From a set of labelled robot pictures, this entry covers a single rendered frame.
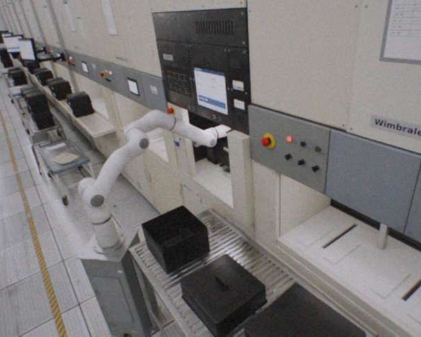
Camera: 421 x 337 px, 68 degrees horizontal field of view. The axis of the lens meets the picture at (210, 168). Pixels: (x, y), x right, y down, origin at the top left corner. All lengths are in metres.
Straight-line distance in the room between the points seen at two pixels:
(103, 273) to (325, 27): 1.70
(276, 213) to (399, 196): 0.66
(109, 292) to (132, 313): 0.22
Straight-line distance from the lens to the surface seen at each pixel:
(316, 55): 1.18
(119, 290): 2.12
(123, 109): 3.57
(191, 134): 1.91
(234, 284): 1.52
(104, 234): 1.95
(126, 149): 1.75
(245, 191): 1.65
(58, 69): 6.42
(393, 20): 1.02
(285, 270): 1.71
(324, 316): 1.25
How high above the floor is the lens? 2.01
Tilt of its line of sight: 29 degrees down
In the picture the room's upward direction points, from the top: 7 degrees counter-clockwise
